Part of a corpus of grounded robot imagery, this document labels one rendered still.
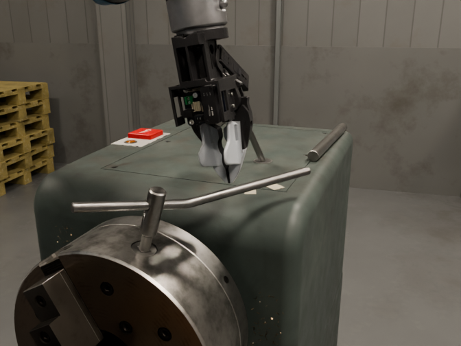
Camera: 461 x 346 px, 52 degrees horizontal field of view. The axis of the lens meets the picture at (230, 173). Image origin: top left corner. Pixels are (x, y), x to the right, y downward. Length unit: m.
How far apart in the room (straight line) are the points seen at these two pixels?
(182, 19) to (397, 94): 3.90
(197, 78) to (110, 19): 4.20
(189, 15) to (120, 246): 0.30
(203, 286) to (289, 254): 0.13
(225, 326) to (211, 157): 0.23
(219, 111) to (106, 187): 0.28
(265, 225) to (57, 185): 0.37
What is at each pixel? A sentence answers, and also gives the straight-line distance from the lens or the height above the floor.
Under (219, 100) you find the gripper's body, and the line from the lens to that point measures 0.59.
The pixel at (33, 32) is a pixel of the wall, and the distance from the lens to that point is 5.50.
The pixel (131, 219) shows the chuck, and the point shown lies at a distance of 0.70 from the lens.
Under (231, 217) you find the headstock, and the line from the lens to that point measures 0.69.
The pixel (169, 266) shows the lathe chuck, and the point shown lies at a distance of 0.61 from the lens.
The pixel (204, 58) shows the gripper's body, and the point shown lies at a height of 1.46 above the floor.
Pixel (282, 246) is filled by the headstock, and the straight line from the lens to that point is 0.67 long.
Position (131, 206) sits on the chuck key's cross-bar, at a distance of 0.57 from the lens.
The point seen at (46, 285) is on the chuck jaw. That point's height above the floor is 1.20.
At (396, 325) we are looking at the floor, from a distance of 2.72.
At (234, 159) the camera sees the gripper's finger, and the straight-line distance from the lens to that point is 0.65.
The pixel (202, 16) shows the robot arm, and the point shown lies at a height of 1.51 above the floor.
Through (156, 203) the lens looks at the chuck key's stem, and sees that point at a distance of 0.57.
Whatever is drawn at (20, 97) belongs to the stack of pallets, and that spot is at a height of 0.84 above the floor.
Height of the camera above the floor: 1.51
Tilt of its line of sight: 18 degrees down
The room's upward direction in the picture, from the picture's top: straight up
